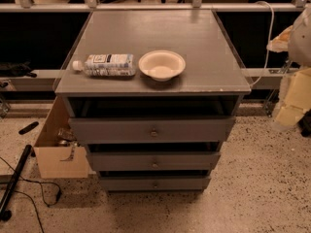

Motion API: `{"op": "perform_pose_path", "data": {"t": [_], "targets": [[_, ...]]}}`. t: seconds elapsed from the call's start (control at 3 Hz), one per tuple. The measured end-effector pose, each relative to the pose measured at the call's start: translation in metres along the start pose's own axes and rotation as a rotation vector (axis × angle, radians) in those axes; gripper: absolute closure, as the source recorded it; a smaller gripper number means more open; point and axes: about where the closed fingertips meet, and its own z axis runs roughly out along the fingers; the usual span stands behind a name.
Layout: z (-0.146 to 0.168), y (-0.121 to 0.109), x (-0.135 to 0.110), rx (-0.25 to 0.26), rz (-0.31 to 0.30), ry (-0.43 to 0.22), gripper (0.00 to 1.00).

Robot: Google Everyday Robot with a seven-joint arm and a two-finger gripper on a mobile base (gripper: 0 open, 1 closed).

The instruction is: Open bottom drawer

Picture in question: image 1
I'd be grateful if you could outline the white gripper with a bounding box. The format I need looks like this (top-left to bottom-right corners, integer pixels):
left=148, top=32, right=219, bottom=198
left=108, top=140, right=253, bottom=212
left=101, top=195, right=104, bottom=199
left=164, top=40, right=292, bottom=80
left=272, top=67, right=311, bottom=131

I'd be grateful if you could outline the clear plastic water bottle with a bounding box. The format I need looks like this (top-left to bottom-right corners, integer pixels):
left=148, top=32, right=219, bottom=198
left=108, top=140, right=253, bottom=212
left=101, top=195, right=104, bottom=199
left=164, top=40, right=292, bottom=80
left=72, top=53, right=136, bottom=77

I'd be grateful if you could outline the small black remote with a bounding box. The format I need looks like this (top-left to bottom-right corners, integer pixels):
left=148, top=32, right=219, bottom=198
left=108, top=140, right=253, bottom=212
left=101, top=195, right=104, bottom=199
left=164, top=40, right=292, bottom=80
left=18, top=121, right=39, bottom=135

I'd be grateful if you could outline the white hanging cable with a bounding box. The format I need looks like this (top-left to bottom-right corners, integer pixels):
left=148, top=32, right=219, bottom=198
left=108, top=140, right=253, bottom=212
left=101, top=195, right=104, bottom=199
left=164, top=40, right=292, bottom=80
left=250, top=0, right=276, bottom=88

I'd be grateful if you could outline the grey three-drawer cabinet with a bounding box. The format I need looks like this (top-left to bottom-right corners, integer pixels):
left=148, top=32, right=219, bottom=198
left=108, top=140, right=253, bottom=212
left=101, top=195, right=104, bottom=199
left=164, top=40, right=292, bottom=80
left=55, top=10, right=250, bottom=180

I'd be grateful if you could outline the black bag on beam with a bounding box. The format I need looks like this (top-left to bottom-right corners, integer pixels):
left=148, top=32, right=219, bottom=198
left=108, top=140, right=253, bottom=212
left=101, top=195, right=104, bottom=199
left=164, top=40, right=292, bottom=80
left=0, top=61, right=37, bottom=78

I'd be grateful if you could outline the grey bottom drawer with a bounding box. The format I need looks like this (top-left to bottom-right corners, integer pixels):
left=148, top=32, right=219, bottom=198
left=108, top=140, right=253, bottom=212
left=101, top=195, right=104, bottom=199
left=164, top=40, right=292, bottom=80
left=100, top=177, right=210, bottom=191

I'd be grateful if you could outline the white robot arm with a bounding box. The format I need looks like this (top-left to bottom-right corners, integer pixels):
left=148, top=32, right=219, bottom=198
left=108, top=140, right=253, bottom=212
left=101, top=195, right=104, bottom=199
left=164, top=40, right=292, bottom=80
left=266, top=7, right=311, bottom=130

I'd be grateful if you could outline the open cardboard box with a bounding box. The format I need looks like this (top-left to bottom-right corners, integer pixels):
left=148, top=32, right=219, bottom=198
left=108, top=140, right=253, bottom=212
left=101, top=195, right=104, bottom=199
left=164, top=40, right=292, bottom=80
left=34, top=97, right=89, bottom=179

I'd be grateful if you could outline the grey top drawer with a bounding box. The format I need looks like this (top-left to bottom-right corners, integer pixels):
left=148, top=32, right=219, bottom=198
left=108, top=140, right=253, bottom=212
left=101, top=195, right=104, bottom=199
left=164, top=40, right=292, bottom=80
left=68, top=116, right=235, bottom=144

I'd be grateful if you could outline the grey middle drawer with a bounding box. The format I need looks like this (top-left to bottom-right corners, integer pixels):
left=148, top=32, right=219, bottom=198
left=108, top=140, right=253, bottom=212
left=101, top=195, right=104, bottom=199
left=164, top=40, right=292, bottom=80
left=86, top=151, right=220, bottom=171

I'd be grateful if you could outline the grey drawer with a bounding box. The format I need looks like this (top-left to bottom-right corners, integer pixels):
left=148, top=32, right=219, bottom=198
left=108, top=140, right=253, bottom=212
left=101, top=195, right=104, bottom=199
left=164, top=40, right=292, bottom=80
left=68, top=116, right=235, bottom=144
left=100, top=177, right=210, bottom=191
left=86, top=151, right=220, bottom=171

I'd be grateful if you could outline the white paper bowl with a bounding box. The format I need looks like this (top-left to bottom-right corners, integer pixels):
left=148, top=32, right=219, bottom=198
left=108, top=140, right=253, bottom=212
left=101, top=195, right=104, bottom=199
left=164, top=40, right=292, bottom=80
left=138, top=50, right=186, bottom=82

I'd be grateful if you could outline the black pole on floor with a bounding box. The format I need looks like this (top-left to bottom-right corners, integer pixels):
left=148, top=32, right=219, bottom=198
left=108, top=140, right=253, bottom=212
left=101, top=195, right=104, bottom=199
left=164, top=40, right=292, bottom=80
left=0, top=145, right=32, bottom=221

